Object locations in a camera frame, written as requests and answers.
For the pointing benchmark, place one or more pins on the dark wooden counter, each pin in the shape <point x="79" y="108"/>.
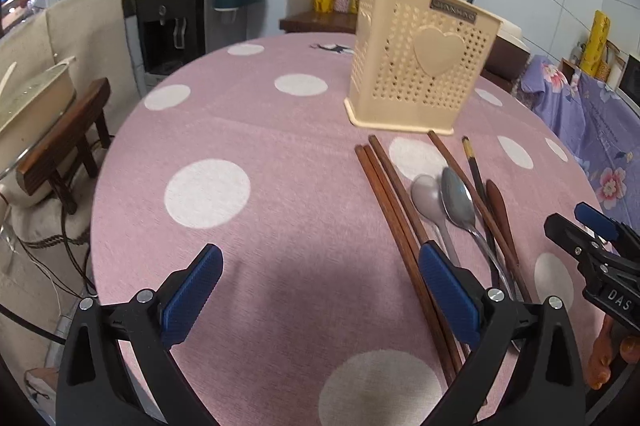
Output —
<point x="315" y="22"/>

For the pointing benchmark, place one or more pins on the pink polka dot tablecloth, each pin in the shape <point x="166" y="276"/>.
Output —
<point x="250" y="106"/>

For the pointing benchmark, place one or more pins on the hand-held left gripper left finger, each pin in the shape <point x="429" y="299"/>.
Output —
<point x="192" y="296"/>

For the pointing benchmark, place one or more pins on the dark wooden chair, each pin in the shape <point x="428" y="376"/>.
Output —
<point x="65" y="131"/>

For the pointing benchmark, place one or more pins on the reddish carved wooden chair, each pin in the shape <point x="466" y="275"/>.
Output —
<point x="602" y="351"/>

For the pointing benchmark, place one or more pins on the dark wooden spoon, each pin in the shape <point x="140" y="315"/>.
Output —
<point x="500" y="211"/>

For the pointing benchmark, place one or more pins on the metal spoon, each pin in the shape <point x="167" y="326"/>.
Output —
<point x="457" y="201"/>

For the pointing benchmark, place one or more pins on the translucent plastic spoon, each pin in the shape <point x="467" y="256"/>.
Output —
<point x="426" y="198"/>

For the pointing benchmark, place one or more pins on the black chopstick with gold band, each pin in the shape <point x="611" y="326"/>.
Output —
<point x="475" y="171"/>

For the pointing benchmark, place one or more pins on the white microwave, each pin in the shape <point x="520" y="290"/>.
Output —
<point x="631" y="78"/>

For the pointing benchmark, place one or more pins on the yellow roll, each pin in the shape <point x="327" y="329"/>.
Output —
<point x="597" y="41"/>

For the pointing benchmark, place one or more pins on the beige chair cover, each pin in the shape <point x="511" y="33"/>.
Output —
<point x="90" y="21"/>

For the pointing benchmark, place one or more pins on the small patterned cup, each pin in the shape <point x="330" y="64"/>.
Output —
<point x="342" y="1"/>

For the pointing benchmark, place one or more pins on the yellow cup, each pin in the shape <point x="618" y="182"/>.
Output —
<point x="324" y="1"/>

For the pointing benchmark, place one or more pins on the brown and cream rice cooker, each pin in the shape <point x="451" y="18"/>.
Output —
<point x="507" y="48"/>

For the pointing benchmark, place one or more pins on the brown wooden chopstick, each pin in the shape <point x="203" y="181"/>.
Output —
<point x="387" y="193"/>
<point x="391" y="171"/>
<point x="376" y="193"/>
<point x="440" y="150"/>

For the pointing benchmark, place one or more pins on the cream basin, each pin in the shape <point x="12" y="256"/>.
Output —
<point x="35" y="101"/>

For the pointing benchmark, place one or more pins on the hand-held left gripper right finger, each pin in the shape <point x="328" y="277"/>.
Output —
<point x="450" y="301"/>

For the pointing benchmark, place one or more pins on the purple floral cloth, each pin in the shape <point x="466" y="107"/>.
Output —
<point x="590" y="121"/>

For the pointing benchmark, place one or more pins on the beige perforated utensil holder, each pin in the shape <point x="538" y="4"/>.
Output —
<point x="425" y="81"/>

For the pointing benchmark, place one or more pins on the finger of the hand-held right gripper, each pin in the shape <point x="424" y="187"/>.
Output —
<point x="567" y="233"/>
<point x="595" y="220"/>

